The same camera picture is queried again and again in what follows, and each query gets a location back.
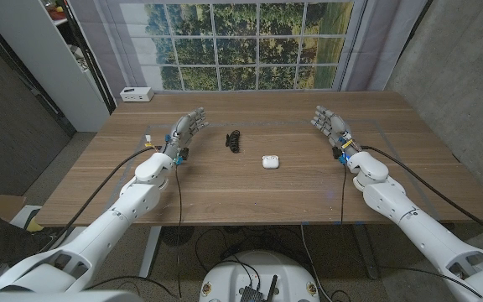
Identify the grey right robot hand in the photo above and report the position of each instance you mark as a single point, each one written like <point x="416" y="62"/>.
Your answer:
<point x="333" y="125"/>

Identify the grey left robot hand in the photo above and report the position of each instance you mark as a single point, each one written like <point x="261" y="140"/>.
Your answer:
<point x="186" y="127"/>

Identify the white airpods case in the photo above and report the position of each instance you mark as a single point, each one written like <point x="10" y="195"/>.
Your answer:
<point x="270" y="161"/>

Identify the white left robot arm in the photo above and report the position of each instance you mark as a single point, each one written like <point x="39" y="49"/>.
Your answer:
<point x="99" y="228"/>

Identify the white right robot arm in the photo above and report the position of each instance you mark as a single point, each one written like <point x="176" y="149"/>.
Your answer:
<point x="430" y="230"/>

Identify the black hair clip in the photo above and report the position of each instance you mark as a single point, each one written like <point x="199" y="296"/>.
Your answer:
<point x="233" y="141"/>

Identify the white power strip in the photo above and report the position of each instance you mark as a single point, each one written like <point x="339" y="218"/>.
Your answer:
<point x="136" y="94"/>

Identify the printed window backdrop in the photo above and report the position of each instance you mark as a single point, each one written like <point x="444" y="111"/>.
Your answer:
<point x="241" y="44"/>

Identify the white table leg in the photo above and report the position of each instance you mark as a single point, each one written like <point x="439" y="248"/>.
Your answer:
<point x="150" y="251"/>

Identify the grey table leg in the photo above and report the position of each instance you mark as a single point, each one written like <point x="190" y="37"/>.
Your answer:
<point x="365" y="251"/>

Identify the white shelf cabinet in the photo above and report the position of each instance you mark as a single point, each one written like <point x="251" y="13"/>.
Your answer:
<point x="53" y="58"/>

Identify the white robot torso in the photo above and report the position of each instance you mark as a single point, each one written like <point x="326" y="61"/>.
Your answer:
<point x="259" y="277"/>

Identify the brown cardboard box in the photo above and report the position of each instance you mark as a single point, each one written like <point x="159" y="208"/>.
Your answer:
<point x="2" y="205"/>

